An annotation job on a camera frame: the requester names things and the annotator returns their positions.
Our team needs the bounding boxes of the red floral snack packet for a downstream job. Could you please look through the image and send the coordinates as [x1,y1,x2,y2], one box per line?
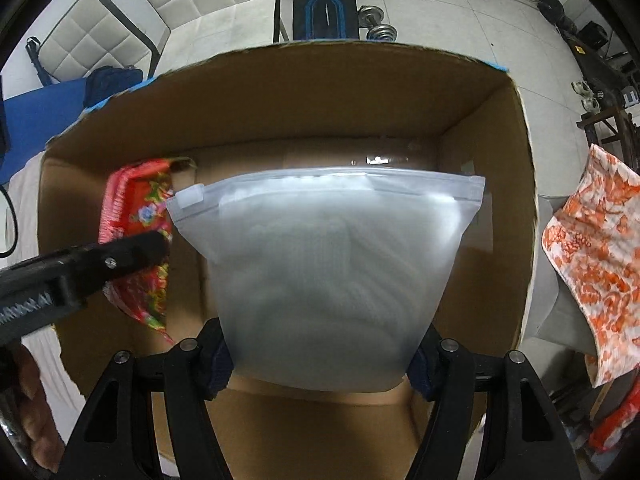
[98,157,195,342]

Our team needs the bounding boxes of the white frosted zip bag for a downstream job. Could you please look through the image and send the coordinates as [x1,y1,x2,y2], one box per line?
[168,167,485,392]

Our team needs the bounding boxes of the person's left hand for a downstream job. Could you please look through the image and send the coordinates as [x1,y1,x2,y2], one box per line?
[14,344,65,472]

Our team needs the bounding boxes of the grey round chair seat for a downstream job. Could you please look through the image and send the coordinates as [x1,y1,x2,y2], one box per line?
[523,195,597,356]

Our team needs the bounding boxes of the blue cushion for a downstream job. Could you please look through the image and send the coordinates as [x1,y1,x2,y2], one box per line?
[1,78,86,184]

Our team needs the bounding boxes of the dark navy cloth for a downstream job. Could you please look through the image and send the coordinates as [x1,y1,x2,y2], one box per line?
[84,66,143,108]

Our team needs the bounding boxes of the open cardboard box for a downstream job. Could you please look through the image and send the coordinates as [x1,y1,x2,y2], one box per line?
[38,41,537,479]

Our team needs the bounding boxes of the red plastic bag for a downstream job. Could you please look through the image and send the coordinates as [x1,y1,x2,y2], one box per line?
[588,384,640,453]

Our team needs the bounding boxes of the orange white patterned cloth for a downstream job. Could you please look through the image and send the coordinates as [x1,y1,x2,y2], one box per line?
[541,144,640,387]

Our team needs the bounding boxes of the white quilted chair left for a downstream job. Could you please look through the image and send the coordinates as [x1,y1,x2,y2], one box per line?
[25,0,160,86]

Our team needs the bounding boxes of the white quilted chair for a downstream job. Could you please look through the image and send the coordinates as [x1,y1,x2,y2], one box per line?
[148,0,281,74]
[25,0,160,86]

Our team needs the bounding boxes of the white quilted chair right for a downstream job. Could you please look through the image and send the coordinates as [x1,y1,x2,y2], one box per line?
[148,0,281,74]

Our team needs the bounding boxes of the black blue weight bench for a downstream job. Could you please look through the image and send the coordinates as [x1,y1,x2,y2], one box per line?
[293,0,359,41]

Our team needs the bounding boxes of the chrome dumbbell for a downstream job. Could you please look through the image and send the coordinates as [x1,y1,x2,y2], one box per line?
[357,6,397,42]

